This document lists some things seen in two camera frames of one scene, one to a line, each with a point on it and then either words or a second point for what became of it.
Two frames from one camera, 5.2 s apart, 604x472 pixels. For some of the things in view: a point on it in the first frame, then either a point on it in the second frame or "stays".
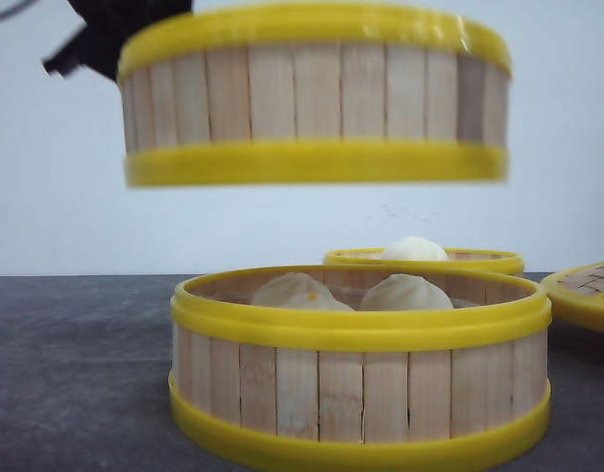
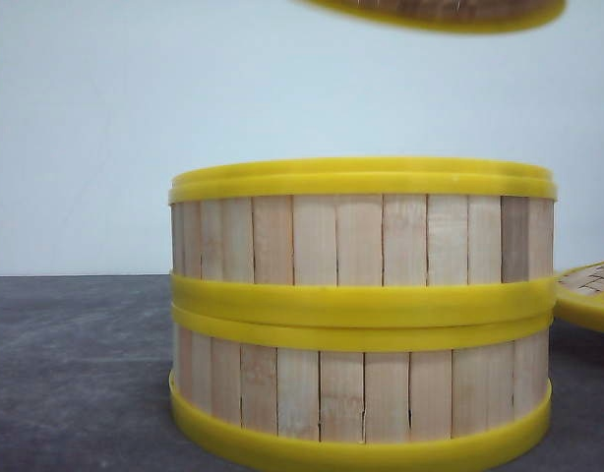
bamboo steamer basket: [315, 94] → [362, 239]
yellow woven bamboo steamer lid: [585, 293] stays
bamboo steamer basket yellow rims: [470, 260] → [465, 16]
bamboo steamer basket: [359, 368] stays
